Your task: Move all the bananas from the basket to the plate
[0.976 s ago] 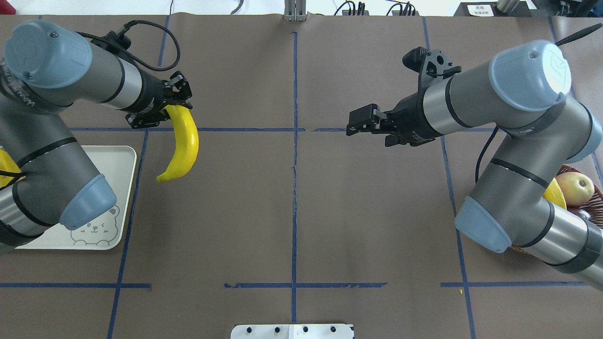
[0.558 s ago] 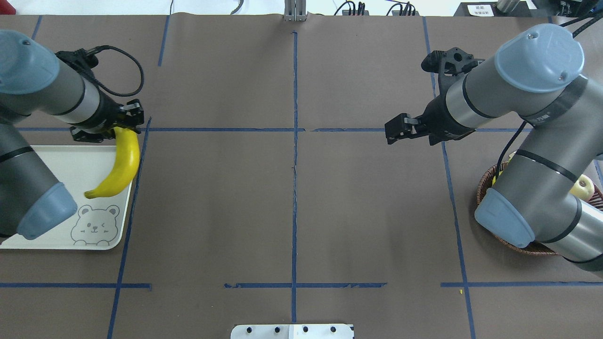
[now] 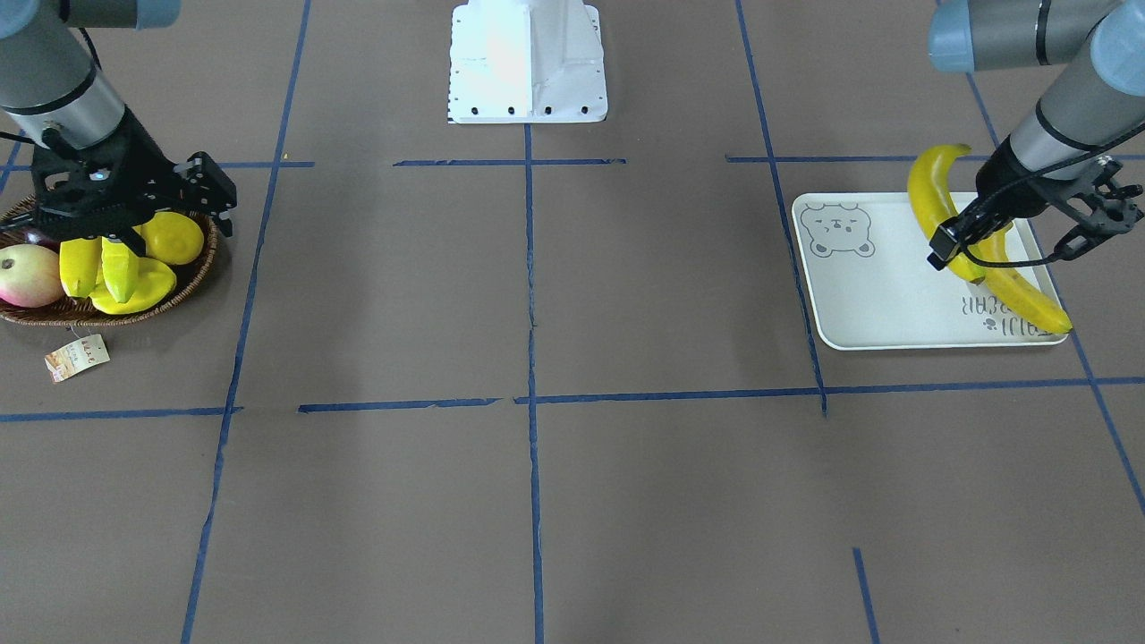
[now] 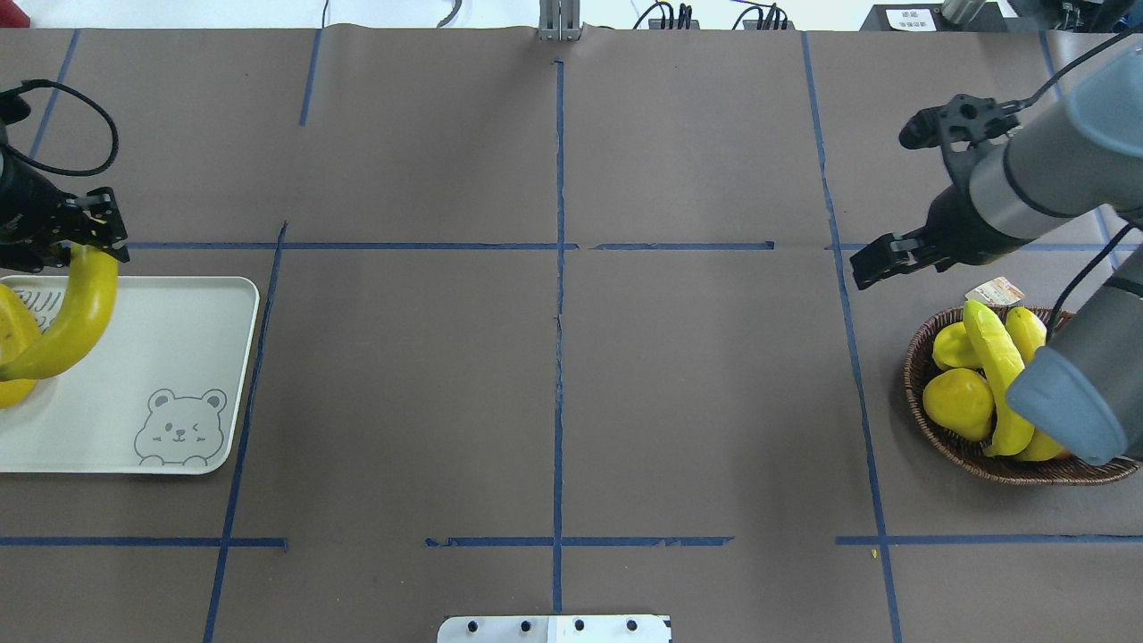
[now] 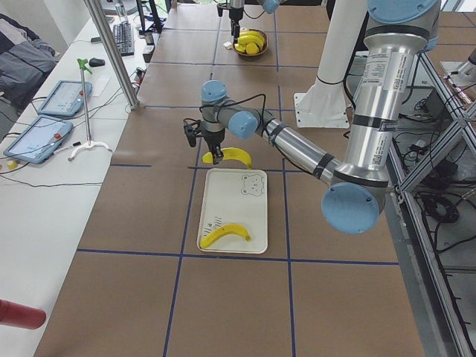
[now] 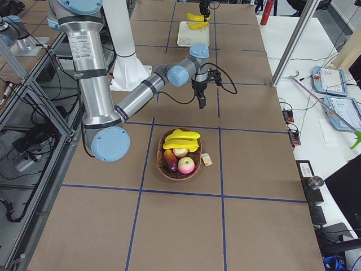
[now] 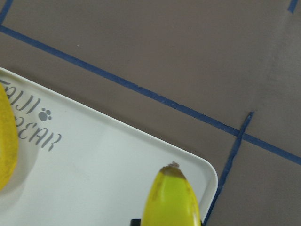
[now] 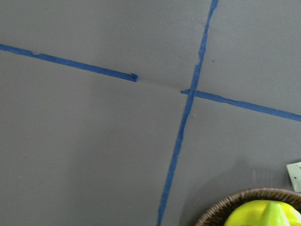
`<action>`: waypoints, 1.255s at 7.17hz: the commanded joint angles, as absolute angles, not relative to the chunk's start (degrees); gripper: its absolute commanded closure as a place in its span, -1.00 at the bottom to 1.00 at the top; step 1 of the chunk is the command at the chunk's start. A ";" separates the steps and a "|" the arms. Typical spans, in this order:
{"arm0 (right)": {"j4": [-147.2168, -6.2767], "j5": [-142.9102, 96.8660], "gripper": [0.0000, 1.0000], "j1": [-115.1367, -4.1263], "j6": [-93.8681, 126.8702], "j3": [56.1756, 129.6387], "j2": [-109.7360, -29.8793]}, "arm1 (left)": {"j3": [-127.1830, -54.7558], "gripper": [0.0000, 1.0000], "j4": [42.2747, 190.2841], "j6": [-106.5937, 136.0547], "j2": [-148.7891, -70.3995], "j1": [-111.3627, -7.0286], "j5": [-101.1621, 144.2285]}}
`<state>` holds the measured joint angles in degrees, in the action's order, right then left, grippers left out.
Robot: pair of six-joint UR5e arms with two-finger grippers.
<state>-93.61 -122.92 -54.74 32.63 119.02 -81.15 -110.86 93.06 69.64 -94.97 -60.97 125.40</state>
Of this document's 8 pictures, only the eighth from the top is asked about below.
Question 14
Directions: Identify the brown wicker basket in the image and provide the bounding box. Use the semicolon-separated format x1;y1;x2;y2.
195;187;301;226

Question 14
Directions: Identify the yellow lemon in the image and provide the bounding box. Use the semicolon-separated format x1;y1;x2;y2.
224;200;301;226

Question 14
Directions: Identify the paper price tag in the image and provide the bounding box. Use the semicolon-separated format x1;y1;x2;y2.
286;162;301;193

